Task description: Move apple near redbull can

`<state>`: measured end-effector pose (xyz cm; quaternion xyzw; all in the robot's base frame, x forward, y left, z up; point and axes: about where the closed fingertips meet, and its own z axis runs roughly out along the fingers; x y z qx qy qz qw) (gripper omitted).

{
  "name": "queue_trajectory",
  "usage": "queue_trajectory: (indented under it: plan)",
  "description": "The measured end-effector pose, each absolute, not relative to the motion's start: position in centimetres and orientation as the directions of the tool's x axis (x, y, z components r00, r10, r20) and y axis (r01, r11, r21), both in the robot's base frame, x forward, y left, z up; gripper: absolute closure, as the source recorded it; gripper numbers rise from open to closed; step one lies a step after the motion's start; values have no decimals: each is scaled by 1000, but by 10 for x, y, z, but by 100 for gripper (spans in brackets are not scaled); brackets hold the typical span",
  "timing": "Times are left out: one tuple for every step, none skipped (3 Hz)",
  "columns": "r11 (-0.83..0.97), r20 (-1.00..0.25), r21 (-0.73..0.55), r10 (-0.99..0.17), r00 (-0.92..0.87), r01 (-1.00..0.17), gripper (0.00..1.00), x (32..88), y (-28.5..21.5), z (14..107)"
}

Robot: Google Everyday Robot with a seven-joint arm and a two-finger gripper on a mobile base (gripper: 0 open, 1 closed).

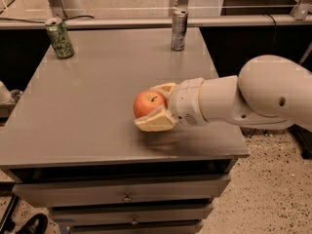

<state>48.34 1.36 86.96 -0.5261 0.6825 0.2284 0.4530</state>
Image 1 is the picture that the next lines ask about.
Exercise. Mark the green soda can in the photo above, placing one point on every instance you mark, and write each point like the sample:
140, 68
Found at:
59, 37

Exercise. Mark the grey drawer cabinet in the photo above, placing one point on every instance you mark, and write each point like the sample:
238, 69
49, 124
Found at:
75, 120

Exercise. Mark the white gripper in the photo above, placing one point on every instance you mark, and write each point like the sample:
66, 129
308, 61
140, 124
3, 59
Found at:
185, 101

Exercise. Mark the grey drawer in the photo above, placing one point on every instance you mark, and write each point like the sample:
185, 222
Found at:
119, 191
131, 214
168, 227

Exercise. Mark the red apple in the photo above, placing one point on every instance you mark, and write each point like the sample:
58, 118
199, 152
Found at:
147, 101

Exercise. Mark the top grey drawer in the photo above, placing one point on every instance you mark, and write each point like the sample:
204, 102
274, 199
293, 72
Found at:
119, 191

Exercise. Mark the silver redbull can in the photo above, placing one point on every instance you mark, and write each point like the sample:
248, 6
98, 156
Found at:
179, 27

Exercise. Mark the white object at left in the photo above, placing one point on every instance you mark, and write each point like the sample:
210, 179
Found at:
5, 95

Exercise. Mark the black shoe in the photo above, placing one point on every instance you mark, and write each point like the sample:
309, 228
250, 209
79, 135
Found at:
36, 225

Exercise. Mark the middle grey drawer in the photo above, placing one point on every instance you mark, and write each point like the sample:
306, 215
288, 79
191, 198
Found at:
131, 214

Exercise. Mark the bottom grey drawer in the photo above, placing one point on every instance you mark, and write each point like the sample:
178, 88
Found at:
168, 227

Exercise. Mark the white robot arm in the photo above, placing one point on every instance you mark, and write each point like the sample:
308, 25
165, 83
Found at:
270, 93

